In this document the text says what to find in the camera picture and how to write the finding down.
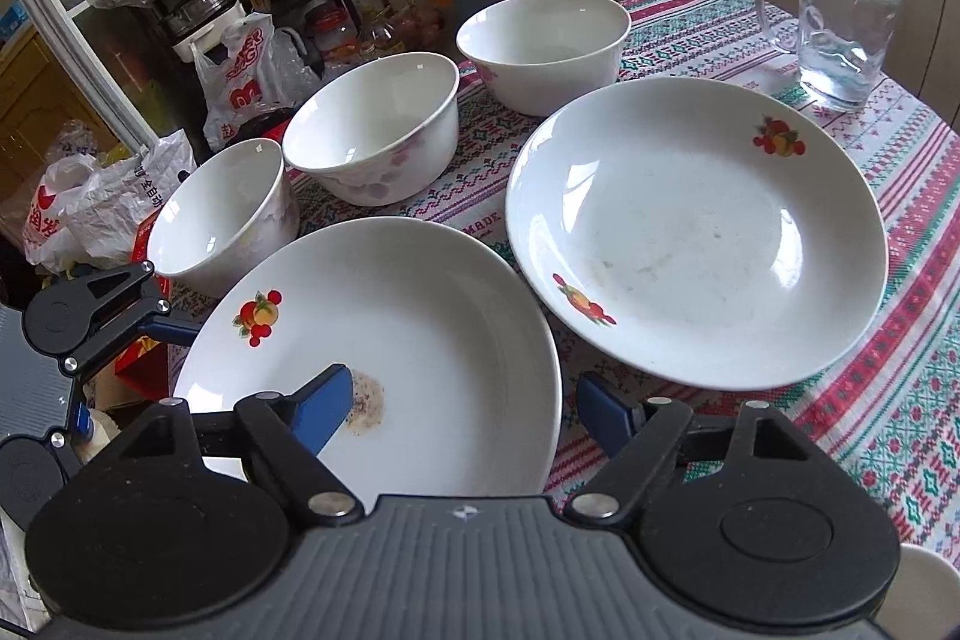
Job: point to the patterned woven tablecloth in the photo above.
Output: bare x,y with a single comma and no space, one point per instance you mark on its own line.
900,385

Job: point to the white plastic bag red print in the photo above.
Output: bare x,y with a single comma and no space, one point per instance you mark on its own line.
232,78

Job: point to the white bag black print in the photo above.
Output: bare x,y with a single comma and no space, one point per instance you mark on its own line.
142,183

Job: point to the red gift box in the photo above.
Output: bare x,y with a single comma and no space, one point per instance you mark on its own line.
139,374

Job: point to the white bag red circle print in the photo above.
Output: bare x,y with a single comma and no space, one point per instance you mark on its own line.
46,212

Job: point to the brown wooden cabinet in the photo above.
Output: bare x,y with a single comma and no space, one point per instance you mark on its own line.
30,100

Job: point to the wicker basket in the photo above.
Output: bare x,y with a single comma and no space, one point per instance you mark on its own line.
394,29

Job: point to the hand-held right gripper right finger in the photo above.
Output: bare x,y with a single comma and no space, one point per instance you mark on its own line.
600,413

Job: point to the white fruit print plate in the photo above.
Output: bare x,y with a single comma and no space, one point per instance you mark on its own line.
697,235
420,325

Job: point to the red lid jar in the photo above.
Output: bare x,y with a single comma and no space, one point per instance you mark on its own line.
326,25

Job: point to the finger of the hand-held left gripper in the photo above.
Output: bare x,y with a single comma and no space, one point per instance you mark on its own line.
176,332

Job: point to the white cup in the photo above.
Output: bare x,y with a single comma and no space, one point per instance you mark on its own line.
926,587

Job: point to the clear glass mug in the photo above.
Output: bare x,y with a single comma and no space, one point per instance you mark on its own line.
840,40

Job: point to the white floral bowl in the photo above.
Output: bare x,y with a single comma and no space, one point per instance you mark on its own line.
540,55
217,220
360,123

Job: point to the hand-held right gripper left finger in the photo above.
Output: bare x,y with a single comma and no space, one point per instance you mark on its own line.
330,407

